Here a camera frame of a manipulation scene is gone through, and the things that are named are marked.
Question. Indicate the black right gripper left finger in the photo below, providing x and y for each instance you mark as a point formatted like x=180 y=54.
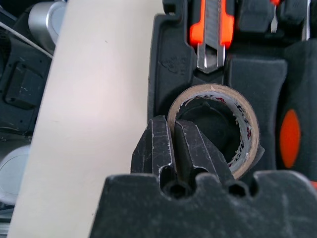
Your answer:
x=158 y=148

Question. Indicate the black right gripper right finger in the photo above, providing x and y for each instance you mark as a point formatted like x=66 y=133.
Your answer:
x=198 y=151

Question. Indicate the black electrical tape roll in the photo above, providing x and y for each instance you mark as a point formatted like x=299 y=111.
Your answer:
x=247 y=116

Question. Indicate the black orange screwdriver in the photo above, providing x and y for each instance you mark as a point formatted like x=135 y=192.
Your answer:
x=289 y=138

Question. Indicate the orange black utility knife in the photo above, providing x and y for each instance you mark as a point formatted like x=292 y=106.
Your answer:
x=213 y=29

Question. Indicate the black tool case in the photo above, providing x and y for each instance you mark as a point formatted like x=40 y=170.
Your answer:
x=257 y=74

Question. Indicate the silver rounded robot part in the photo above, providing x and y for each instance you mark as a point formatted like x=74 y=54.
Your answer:
x=42 y=22
x=12 y=171

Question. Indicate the black equipment block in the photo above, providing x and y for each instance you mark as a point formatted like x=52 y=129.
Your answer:
x=22 y=86

